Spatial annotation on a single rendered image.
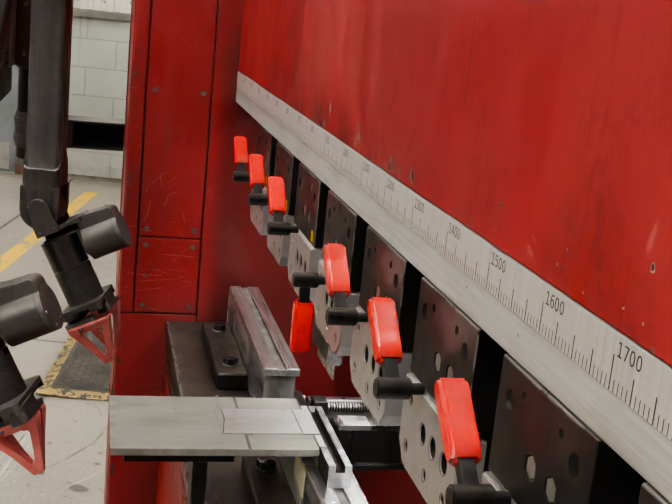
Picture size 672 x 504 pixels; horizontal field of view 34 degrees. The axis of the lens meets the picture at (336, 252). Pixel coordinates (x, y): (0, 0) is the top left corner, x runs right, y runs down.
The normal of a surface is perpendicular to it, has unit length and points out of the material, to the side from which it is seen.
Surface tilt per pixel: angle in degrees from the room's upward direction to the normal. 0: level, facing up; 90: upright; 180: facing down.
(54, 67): 90
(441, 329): 90
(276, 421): 0
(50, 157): 80
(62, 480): 0
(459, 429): 39
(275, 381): 90
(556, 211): 90
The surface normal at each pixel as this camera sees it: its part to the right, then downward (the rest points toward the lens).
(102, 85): 0.00, 0.22
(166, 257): 0.21, 0.24
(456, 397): 0.21, -0.60
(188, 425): 0.10, -0.97
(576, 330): -0.97, -0.04
